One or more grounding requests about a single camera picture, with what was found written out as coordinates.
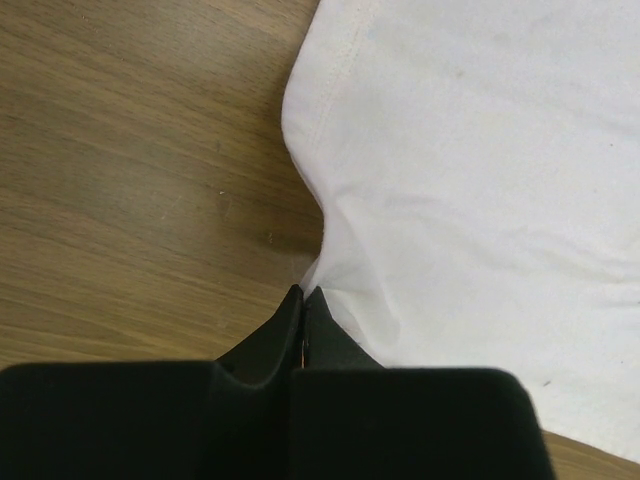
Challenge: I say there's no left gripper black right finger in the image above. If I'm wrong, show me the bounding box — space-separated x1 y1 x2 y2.
292 289 555 479

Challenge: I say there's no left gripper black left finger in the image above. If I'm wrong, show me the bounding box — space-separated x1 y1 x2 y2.
1 286 303 479

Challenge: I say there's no white t-shirt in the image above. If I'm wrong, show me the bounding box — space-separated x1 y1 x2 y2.
282 1 639 461

